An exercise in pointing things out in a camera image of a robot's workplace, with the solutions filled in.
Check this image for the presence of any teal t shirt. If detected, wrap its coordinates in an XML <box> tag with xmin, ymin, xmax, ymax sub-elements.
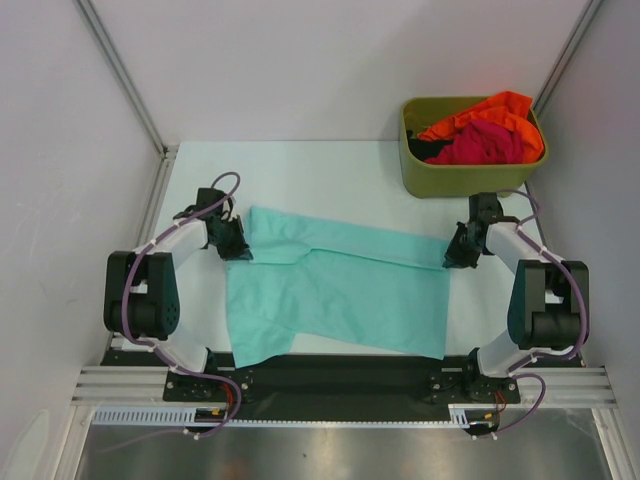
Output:
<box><xmin>226</xmin><ymin>206</ymin><xmax>450</xmax><ymax>367</ymax></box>

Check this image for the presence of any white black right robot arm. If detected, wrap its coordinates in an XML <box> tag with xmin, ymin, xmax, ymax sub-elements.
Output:
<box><xmin>443</xmin><ymin>192</ymin><xmax>589</xmax><ymax>401</ymax></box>

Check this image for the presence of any magenta t shirt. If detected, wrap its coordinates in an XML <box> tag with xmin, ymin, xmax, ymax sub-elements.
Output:
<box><xmin>425</xmin><ymin>120</ymin><xmax>524</xmax><ymax>166</ymax></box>

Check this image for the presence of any aluminium corner post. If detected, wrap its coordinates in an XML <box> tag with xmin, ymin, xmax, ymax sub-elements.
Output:
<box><xmin>72</xmin><ymin>0</ymin><xmax>179</xmax><ymax>161</ymax></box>
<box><xmin>533</xmin><ymin>0</ymin><xmax>606</xmax><ymax>118</ymax></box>

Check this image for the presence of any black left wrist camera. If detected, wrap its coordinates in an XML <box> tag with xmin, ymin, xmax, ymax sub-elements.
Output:
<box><xmin>195</xmin><ymin>187</ymin><xmax>226</xmax><ymax>212</ymax></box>

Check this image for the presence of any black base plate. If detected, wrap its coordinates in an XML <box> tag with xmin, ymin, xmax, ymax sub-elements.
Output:
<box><xmin>99</xmin><ymin>349</ymin><xmax>586</xmax><ymax>424</ymax></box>

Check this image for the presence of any white slotted cable duct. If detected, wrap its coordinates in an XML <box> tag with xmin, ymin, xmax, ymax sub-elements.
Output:
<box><xmin>92</xmin><ymin>406</ymin><xmax>497</xmax><ymax>429</ymax></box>

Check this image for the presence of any orange t shirt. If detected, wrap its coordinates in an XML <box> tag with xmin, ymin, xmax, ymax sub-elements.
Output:
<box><xmin>417</xmin><ymin>91</ymin><xmax>544</xmax><ymax>165</ymax></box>

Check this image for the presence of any aluminium corner post right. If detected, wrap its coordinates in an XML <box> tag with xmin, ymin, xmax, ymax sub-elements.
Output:
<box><xmin>533</xmin><ymin>0</ymin><xmax>606</xmax><ymax>118</ymax></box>

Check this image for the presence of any aluminium front rail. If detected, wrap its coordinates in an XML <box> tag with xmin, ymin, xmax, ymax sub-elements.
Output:
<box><xmin>71</xmin><ymin>366</ymin><xmax>617</xmax><ymax>409</ymax></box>

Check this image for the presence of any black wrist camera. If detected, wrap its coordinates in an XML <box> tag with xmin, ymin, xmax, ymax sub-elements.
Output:
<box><xmin>195</xmin><ymin>187</ymin><xmax>226</xmax><ymax>212</ymax></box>
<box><xmin>469</xmin><ymin>192</ymin><xmax>503</xmax><ymax>223</ymax></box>

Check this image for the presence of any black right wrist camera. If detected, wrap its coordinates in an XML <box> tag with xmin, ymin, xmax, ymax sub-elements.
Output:
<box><xmin>469</xmin><ymin>192</ymin><xmax>503</xmax><ymax>223</ymax></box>

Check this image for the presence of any olive green plastic bin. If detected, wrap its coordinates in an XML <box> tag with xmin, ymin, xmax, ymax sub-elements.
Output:
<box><xmin>399</xmin><ymin>96</ymin><xmax>547</xmax><ymax>198</ymax></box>

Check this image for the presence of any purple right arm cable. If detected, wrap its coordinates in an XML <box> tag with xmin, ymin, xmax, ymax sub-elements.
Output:
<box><xmin>469</xmin><ymin>188</ymin><xmax>590</xmax><ymax>441</ymax></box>

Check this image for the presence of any black garment in bin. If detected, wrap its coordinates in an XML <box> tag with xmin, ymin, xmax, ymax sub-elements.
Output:
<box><xmin>406</xmin><ymin>130</ymin><xmax>453</xmax><ymax>164</ymax></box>

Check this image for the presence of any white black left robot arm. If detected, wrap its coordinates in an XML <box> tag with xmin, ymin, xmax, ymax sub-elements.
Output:
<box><xmin>103</xmin><ymin>187</ymin><xmax>252</xmax><ymax>400</ymax></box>

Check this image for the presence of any aluminium corner post left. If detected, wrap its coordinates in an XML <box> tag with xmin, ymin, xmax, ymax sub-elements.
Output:
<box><xmin>72</xmin><ymin>0</ymin><xmax>179</xmax><ymax>161</ymax></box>

